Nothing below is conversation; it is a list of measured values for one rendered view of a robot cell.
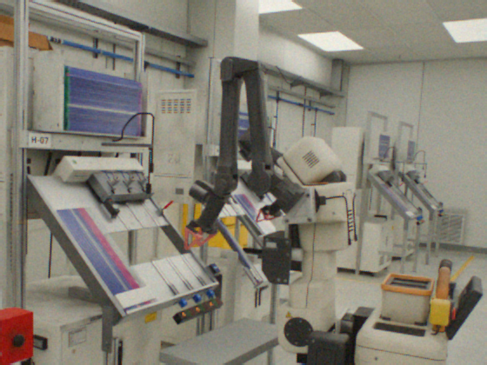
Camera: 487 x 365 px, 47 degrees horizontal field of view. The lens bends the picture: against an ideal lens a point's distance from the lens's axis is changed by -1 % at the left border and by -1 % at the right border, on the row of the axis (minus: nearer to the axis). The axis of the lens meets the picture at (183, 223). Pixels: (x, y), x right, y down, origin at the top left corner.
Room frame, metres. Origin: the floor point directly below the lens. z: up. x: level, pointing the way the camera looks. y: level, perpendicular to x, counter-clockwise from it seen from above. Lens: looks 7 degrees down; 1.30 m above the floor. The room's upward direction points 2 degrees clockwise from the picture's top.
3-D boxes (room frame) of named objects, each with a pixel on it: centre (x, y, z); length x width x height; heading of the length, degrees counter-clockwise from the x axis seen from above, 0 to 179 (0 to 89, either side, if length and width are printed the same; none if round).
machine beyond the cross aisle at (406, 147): (7.97, -3.01, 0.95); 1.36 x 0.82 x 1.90; 57
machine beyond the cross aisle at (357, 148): (6.77, -2.19, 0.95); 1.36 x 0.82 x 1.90; 57
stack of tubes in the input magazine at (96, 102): (2.57, 0.41, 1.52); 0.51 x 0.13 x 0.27; 147
